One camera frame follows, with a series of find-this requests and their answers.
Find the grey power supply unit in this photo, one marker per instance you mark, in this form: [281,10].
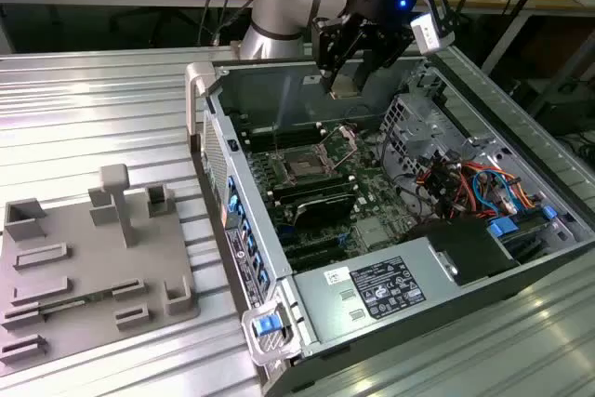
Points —
[316,295]

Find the blue release latch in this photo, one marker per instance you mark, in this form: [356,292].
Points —
[266,325]

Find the open grey PC case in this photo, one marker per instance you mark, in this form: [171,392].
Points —
[260,192]

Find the black CPU socket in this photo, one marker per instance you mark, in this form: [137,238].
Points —
[302,165]

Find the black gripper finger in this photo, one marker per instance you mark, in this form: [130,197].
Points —
[331,43]
[388,46]

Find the black RAM slot bank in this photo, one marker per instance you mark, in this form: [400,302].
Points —
[311,190]
[279,134]

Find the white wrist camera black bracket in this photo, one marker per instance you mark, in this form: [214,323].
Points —
[430,36]

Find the silver chipset heat sink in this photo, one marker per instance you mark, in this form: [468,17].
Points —
[372,232]

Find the CPU silver plate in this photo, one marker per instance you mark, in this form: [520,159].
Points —
[345,86]

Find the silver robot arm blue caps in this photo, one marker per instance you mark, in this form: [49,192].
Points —
[279,11]

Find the black expansion slots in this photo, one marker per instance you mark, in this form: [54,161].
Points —
[316,253]

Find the green RAM stick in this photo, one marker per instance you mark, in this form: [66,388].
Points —
[74,300]

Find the green motherboard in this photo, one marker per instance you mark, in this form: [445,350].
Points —
[372,192]

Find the black office chair base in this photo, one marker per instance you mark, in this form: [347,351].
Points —
[153,20]

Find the small blue clip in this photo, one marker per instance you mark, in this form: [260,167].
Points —
[548,213]

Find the perforated metal drive cage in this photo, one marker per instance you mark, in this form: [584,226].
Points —
[427,136]

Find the grey parts rack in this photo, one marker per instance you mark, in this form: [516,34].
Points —
[93,257]

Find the black plastic air duct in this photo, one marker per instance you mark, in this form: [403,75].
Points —
[469,248]

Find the white barcode sticker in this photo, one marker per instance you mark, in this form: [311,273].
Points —
[337,276]

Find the black rating label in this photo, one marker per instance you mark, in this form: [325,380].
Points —
[388,287]

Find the large blue carrier clip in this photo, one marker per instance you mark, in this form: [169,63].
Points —
[503,228]

